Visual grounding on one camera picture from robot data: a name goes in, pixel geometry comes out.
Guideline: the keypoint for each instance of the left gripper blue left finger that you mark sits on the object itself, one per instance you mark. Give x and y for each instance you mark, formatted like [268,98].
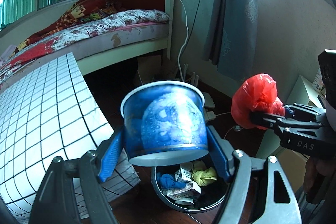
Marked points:
[108,153]

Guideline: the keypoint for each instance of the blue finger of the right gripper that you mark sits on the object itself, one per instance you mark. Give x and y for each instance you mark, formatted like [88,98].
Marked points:
[264,120]
[289,112]

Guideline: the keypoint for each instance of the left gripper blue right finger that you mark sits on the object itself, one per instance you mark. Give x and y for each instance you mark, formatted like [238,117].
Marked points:
[220,151]

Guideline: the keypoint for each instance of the red plastic bag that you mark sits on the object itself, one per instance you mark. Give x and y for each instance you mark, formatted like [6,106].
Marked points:
[256,94]

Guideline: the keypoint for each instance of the yellow cloth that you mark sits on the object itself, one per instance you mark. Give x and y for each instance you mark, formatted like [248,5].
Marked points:
[202,175]

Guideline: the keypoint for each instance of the black round trash bin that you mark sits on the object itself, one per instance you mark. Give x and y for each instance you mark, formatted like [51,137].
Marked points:
[211,196]

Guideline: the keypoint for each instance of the red white milk carton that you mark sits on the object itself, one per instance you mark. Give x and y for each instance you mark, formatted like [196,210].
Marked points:
[192,189]

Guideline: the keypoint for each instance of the blue cloth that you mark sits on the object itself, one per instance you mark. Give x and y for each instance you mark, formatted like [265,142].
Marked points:
[167,182]

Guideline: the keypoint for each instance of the blue paper cup back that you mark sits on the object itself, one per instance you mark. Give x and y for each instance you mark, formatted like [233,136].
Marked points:
[164,124]

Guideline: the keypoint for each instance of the green drink carton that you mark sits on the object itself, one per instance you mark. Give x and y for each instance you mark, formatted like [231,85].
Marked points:
[184,173]

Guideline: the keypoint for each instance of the person's right hand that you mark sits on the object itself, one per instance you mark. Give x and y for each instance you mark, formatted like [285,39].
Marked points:
[313,168]

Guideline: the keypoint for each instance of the white power strip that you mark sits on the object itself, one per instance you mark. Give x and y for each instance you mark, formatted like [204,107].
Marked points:
[208,109]

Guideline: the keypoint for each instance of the white black grid tablecloth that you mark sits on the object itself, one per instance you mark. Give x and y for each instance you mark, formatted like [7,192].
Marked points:
[48,113]

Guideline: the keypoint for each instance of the grey curtain near bright window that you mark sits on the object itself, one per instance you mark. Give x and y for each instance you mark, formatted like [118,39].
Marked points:
[231,39]

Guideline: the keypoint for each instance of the cardboard box under bed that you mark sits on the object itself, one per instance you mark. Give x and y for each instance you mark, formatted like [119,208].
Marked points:
[156,68]

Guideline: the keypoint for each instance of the bed with floral sheet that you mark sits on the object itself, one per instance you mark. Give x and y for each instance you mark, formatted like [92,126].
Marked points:
[85,40]

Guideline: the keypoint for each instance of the red patterned blanket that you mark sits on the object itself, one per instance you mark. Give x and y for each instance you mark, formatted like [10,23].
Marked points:
[81,12]

